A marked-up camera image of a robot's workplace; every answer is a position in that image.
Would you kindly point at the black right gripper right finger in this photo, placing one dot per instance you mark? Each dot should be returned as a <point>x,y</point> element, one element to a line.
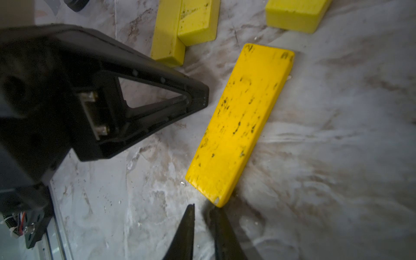
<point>226,244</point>

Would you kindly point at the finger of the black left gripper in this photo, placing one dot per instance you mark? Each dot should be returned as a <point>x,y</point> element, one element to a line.
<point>115,97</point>

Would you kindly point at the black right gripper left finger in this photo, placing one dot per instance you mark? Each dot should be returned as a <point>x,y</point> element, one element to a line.
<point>181,247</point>

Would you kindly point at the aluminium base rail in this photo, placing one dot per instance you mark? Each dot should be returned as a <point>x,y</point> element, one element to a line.
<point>31,225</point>

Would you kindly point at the yellow block lowest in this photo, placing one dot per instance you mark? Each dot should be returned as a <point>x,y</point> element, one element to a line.
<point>296,15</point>

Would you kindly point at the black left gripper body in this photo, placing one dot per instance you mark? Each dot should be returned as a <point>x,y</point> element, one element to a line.
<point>36,102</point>

